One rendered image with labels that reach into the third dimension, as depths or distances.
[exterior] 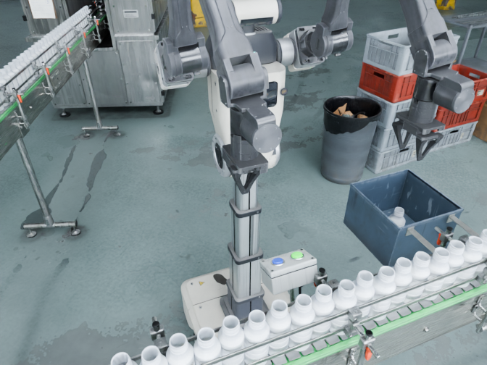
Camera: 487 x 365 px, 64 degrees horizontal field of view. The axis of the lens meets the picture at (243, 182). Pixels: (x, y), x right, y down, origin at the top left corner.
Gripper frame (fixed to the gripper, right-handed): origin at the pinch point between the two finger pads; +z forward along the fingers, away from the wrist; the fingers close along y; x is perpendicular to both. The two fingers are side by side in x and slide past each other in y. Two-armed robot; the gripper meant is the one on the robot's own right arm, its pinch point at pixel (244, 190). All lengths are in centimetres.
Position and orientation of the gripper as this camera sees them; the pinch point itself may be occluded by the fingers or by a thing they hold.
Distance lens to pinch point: 84.7
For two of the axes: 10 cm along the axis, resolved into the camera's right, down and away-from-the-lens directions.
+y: 3.7, 5.2, -7.7
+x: 9.3, -2.1, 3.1
